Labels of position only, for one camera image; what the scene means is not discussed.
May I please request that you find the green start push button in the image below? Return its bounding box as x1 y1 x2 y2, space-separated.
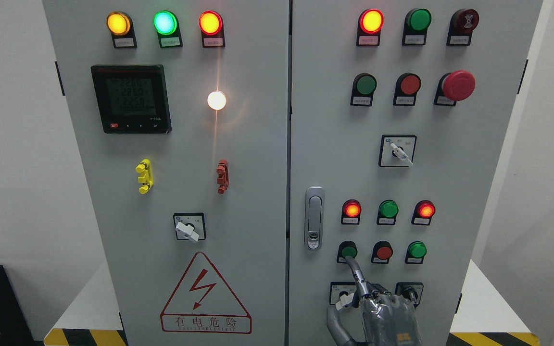
336 241 358 264

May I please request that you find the green push button upper row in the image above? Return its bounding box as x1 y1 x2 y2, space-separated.
350 73 378 107

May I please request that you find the red push button lower row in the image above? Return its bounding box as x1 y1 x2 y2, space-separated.
371 241 393 264

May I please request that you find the red push button row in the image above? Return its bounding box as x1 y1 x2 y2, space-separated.
371 241 393 264
393 73 421 107

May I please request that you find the red push button upper row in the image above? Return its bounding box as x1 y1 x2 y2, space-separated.
393 73 421 107

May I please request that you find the green push button lower right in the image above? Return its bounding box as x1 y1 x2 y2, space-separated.
404 241 428 264

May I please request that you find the red emergency stop mushroom button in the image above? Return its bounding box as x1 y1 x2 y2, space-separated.
433 70 476 107

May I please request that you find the grey electrical control cabinet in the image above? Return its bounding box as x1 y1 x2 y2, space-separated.
43 0 542 346

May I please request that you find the red terminal connector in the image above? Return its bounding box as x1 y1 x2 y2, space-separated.
216 160 229 195

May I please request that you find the red indicator light middle left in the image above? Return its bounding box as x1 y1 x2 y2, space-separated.
341 199 362 225

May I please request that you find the red indicator light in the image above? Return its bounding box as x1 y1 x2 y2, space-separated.
356 9 384 47
341 199 362 225
199 10 225 48
411 200 436 226

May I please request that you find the white glowing indicator light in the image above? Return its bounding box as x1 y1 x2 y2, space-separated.
207 90 227 111

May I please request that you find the green indicator light middle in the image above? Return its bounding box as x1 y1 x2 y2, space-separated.
377 200 399 225

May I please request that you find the green indicator light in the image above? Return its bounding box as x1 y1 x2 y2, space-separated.
402 8 432 46
152 10 183 49
377 200 399 225

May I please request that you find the yellow terminal connector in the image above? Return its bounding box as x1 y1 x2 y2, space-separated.
136 159 154 195

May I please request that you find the red electrical hazard warning sticker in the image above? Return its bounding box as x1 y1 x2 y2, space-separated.
160 252 252 334

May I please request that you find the red indicator light middle right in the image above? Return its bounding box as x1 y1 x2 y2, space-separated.
411 200 436 226

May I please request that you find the black digital power meter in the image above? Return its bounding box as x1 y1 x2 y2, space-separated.
90 65 171 134

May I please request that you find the red indicator light top left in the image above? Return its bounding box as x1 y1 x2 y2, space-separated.
199 10 225 48

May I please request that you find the red indicator light top right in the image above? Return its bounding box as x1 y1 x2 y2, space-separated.
356 9 384 47

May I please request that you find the green indicator light top left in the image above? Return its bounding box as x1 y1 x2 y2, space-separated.
152 10 183 49

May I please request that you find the green indicator light top right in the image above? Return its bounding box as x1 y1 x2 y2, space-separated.
402 8 432 46

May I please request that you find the yellow indicator light top left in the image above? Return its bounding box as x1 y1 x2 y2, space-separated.
106 11 137 49

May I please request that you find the dark red buzzer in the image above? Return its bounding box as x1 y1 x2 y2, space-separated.
446 9 479 46

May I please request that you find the silver cabinet door handle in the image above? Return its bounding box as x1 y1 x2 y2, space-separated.
304 186 325 250

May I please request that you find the left door selector switch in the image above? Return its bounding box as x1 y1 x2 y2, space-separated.
172 212 206 243

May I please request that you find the upper right selector switch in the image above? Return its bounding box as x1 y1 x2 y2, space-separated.
378 135 417 167

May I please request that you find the lower white selector switch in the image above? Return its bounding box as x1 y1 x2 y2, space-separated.
329 281 357 311

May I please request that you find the black rotary knob switch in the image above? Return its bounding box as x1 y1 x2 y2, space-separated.
394 282 424 308

